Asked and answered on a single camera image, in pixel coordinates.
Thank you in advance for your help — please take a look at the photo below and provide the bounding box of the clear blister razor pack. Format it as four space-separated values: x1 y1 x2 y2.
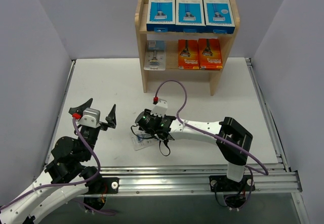
144 40 166 71
131 130 158 151

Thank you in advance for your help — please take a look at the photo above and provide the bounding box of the orange Gillette Fusion box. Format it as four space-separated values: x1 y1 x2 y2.
178 39 199 70
198 38 223 70

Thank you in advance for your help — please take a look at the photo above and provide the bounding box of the blue Harry's razor box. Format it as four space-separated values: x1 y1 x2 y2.
175 0 206 33
203 0 235 34
146 0 176 32

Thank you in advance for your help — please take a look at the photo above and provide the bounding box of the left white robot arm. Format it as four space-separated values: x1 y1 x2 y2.
1 99 116 223

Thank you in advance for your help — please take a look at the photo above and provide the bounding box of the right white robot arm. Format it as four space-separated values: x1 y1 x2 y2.
135 109 253 190

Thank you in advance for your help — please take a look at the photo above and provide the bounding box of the wooden shelf unit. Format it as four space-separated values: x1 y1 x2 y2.
135 0 240 96

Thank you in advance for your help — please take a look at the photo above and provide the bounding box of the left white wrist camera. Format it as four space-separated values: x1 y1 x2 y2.
72 108 100 128

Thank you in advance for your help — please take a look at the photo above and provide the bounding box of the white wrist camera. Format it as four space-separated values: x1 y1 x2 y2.
72 108 100 128
150 97 168 117

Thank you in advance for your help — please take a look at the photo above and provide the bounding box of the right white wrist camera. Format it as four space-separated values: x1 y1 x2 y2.
150 97 168 117

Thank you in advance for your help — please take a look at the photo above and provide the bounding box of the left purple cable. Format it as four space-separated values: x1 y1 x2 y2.
0 117 101 209

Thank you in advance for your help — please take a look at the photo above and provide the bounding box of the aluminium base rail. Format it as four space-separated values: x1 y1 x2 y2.
52 58 301 196

